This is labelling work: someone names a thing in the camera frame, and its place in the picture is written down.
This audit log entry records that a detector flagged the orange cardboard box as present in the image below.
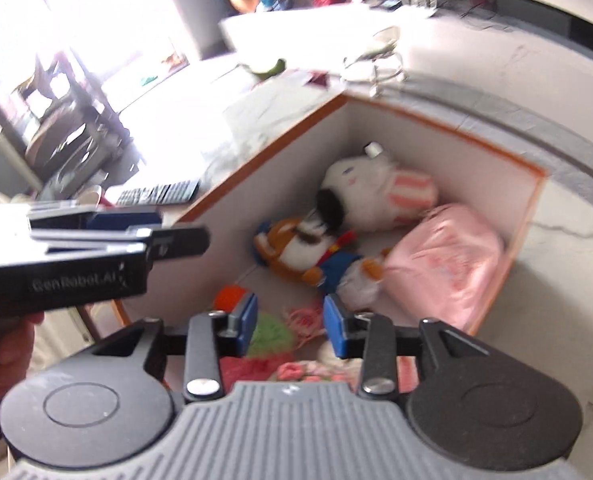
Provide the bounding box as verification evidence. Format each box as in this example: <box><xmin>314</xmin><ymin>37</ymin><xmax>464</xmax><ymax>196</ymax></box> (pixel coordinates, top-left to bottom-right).
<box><xmin>122</xmin><ymin>96</ymin><xmax>547</xmax><ymax>334</ymax></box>

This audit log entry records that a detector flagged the black tv remote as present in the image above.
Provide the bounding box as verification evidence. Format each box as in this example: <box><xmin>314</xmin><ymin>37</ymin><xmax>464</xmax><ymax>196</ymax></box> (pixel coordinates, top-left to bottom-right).
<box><xmin>114</xmin><ymin>180</ymin><xmax>199</xmax><ymax>206</ymax></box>

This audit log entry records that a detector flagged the crochet bunny flower doll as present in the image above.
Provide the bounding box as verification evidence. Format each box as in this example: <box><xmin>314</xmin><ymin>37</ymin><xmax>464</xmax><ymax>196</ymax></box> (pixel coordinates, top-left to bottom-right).
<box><xmin>269</xmin><ymin>308</ymin><xmax>363</xmax><ymax>391</ymax></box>

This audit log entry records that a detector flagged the small rolling stool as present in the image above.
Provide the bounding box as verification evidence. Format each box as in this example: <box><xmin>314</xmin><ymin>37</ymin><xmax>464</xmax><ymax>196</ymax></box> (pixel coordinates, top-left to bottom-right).
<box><xmin>340</xmin><ymin>26</ymin><xmax>407</xmax><ymax>98</ymax></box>

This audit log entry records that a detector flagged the white pink striped dog plush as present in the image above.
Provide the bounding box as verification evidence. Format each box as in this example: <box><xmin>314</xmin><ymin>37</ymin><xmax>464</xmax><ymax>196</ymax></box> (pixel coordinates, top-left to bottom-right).
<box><xmin>315</xmin><ymin>142</ymin><xmax>439</xmax><ymax>232</ymax></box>

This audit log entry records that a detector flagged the green bird toy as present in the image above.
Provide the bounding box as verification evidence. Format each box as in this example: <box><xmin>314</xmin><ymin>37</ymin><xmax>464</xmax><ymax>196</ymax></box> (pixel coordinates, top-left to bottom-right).
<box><xmin>239</xmin><ymin>58</ymin><xmax>287</xmax><ymax>81</ymax></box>

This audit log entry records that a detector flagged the white marble tv console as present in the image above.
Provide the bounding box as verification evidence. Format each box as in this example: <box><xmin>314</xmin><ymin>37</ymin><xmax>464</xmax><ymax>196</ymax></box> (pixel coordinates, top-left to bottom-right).
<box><xmin>219</xmin><ymin>4</ymin><xmax>593</xmax><ymax>118</ymax></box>

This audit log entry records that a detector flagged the orange crochet carrot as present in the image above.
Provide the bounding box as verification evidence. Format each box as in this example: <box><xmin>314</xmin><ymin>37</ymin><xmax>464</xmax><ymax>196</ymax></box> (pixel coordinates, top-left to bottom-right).
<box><xmin>212</xmin><ymin>284</ymin><xmax>253</xmax><ymax>314</ymax></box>

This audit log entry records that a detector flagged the small pink backpack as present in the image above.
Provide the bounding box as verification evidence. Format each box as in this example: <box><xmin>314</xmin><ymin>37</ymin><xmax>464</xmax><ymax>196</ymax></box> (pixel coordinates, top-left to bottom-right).
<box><xmin>382</xmin><ymin>204</ymin><xmax>504</xmax><ymax>330</ymax></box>

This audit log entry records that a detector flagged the pink peach plush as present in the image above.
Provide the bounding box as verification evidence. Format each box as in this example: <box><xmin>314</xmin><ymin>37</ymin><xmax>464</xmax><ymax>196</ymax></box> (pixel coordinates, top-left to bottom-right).
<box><xmin>219</xmin><ymin>312</ymin><xmax>297</xmax><ymax>390</ymax></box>

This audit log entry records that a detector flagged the person left hand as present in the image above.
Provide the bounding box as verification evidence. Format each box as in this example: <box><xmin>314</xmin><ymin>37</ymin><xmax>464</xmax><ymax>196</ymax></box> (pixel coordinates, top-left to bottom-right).
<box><xmin>0</xmin><ymin>312</ymin><xmax>45</xmax><ymax>400</ymax></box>

